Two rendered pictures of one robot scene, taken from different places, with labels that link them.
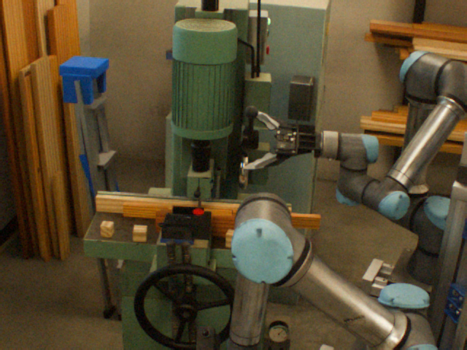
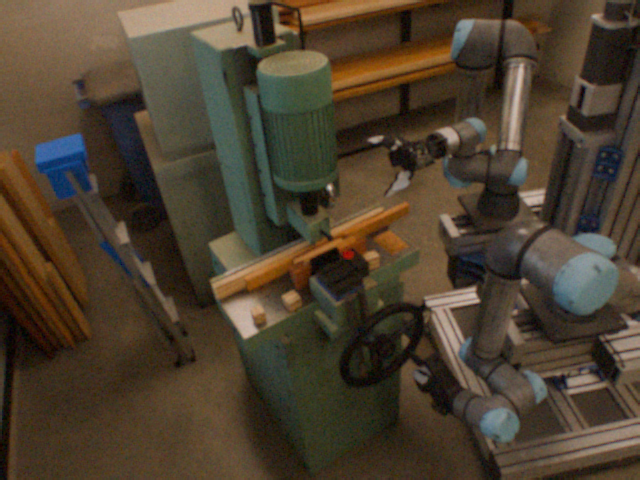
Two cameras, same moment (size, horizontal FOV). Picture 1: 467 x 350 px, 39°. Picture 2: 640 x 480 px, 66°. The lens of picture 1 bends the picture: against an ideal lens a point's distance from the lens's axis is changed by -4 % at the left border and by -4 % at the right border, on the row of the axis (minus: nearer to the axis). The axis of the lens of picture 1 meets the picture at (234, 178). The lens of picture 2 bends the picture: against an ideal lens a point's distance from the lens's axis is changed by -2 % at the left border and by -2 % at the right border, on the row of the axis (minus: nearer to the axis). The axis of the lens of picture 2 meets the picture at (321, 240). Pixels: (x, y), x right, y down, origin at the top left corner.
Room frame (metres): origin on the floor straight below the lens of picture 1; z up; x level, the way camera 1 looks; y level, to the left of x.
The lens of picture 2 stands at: (0.83, 0.67, 1.91)
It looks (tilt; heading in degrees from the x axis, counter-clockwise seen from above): 39 degrees down; 330
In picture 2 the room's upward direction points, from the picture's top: 6 degrees counter-clockwise
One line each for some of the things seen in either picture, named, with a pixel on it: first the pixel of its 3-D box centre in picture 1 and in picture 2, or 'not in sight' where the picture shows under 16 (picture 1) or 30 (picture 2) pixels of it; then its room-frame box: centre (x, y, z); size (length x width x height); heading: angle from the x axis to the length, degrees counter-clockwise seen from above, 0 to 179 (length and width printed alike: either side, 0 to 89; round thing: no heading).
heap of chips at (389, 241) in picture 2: not in sight; (390, 240); (1.75, -0.12, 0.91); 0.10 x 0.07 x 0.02; 178
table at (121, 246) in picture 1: (187, 246); (328, 286); (1.74, 0.13, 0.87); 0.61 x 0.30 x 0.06; 88
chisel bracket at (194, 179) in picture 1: (201, 180); (308, 220); (1.87, 0.10, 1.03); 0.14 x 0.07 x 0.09; 178
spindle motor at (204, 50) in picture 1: (203, 78); (299, 123); (1.85, 0.10, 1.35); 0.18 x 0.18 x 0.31
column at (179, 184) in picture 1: (209, 108); (259, 147); (2.14, 0.09, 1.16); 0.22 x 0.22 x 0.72; 88
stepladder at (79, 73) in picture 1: (101, 192); (127, 266); (2.63, 0.57, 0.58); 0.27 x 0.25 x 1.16; 81
